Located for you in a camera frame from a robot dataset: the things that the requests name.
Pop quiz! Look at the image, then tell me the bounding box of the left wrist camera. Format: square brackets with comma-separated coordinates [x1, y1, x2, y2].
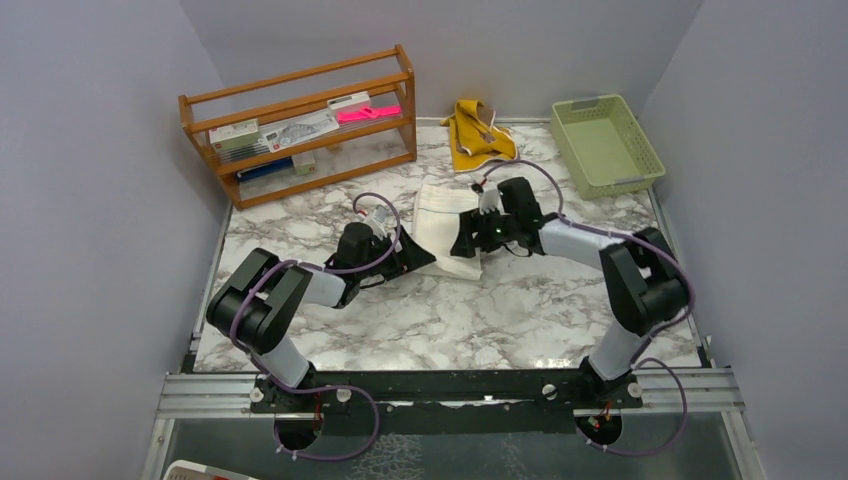
[357, 205, 390, 238]

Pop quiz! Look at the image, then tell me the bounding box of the white pack behind pink ruler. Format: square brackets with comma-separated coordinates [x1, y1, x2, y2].
[327, 91, 372, 115]

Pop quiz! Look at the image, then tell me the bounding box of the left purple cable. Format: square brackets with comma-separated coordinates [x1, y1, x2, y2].
[228, 192, 404, 463]

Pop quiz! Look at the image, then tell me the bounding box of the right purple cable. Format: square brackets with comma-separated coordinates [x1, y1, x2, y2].
[471, 158, 697, 460]

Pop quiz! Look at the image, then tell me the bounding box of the clear protractor ruler pack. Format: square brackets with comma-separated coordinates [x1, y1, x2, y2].
[259, 109, 340, 152]

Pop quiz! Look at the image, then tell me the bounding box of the white box with red label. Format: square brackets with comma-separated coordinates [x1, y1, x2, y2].
[207, 119, 260, 162]

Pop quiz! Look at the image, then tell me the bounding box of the blue box on shelf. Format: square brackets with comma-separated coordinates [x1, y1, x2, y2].
[236, 157, 293, 183]

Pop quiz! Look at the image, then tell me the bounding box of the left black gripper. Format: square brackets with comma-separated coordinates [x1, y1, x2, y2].
[356, 225, 436, 280]

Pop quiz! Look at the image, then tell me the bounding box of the purple cable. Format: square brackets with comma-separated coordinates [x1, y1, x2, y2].
[228, 192, 404, 463]
[471, 158, 697, 460]

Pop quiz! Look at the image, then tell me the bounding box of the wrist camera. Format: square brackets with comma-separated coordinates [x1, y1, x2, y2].
[471, 180, 501, 215]
[357, 205, 390, 238]

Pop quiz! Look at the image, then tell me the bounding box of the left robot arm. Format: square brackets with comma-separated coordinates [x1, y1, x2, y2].
[205, 222, 436, 411]

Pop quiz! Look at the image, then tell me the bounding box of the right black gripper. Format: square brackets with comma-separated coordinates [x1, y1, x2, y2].
[451, 202, 519, 257]

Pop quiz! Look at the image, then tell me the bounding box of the pink ruler set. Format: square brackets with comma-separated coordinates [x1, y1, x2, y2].
[336, 105, 403, 124]

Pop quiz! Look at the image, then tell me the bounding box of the green plastic basket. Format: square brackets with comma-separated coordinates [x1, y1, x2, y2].
[550, 94, 666, 200]

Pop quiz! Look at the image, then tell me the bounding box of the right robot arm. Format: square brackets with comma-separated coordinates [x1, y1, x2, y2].
[450, 177, 694, 407]

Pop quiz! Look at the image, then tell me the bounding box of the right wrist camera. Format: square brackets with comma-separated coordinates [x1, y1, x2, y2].
[471, 180, 501, 215]

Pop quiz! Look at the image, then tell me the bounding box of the wooden shelf rack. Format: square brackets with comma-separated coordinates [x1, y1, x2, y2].
[177, 44, 417, 210]

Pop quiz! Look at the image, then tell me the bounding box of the white towel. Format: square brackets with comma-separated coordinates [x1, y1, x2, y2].
[411, 185, 482, 281]

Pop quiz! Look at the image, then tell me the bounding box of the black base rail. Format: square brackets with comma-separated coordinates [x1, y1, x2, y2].
[249, 369, 643, 436]

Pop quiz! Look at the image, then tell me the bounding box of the yellow towel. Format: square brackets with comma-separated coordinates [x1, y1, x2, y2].
[440, 99, 519, 174]

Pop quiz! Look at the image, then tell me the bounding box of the small white green box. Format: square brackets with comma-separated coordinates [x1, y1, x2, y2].
[291, 151, 317, 176]

